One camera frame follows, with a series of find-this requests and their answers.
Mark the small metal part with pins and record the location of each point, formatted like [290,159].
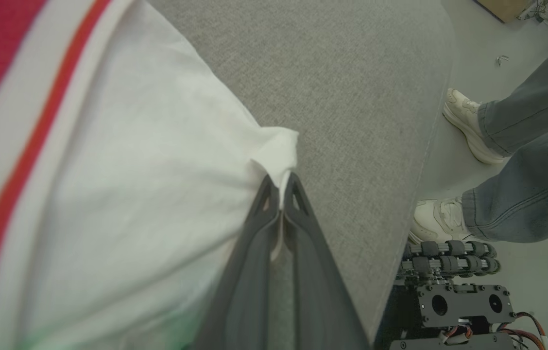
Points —
[502,59]

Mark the brown cardboard box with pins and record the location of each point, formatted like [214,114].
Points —
[505,8]

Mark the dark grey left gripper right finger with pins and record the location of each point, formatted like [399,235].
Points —
[317,291]

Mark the black robot base chassis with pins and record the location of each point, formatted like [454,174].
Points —
[463,304]

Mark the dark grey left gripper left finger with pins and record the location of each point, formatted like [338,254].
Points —
[245,291]

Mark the red shorts white striped trim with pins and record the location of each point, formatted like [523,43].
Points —
[133,170]

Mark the white sneaker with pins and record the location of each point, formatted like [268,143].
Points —
[436,218]
[468,126]

